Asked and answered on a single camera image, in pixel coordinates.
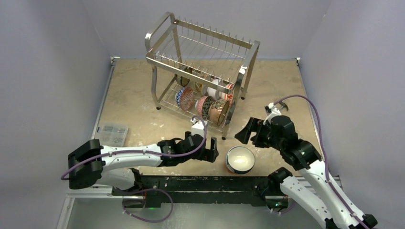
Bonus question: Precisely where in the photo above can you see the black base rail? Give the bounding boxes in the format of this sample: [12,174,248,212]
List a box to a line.
[112,175,290,211]

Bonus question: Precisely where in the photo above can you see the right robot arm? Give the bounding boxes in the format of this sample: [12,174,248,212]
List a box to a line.
[235,115,378,229]

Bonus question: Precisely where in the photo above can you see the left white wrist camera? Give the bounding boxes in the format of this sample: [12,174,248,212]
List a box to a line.
[190,118,208,137]

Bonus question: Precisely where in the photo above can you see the clear plastic screw box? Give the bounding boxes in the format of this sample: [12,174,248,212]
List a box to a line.
[94,123,129,147]

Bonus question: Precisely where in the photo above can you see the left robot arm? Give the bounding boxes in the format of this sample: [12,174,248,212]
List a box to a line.
[61,132,219,195]

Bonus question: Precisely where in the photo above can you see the brown glazed bowl stack top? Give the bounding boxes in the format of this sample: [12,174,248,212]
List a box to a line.
[209,99,230,125]

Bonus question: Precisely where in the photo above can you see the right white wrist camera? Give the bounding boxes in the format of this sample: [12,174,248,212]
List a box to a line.
[264,103,282,123]

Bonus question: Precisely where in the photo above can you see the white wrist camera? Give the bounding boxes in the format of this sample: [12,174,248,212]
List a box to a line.
[190,118,208,137]
[264,103,282,123]

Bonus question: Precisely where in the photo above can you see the small black hammer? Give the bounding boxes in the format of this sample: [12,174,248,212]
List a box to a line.
[279,102,289,111]

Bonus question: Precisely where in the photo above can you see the black leaf patterned bowl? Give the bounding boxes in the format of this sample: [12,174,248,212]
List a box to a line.
[195,96,214,120]

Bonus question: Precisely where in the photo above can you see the white blue-rimmed bowl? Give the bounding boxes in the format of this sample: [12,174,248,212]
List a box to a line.
[225,146,256,175]

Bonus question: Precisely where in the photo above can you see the aluminium frame rail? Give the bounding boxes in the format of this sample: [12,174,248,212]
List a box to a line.
[68,176,331,203]

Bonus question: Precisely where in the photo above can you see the steel two-tier dish rack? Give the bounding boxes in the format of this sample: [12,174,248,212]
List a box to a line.
[144,12,260,139]

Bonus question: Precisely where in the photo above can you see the orange patterned bowl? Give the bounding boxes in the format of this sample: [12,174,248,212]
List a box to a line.
[224,83,234,102]

